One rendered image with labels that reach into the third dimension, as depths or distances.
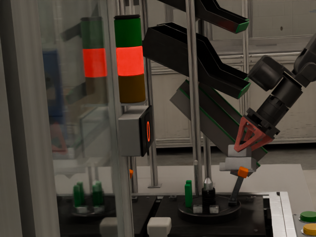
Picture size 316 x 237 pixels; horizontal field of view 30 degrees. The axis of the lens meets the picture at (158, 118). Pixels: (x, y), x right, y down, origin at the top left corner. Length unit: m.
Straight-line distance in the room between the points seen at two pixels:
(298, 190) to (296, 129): 3.71
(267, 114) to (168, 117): 4.08
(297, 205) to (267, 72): 0.46
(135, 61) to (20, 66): 0.88
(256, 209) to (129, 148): 0.41
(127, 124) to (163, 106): 4.39
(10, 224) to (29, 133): 0.03
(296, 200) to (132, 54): 0.84
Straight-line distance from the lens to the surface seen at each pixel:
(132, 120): 1.03
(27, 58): 0.19
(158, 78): 5.39
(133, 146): 1.04
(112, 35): 1.06
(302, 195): 1.77
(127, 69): 1.05
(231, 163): 1.40
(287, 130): 5.50
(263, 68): 1.38
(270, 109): 1.39
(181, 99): 1.50
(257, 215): 1.31
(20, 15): 0.18
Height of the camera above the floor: 1.44
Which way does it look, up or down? 12 degrees down
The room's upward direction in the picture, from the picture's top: 3 degrees counter-clockwise
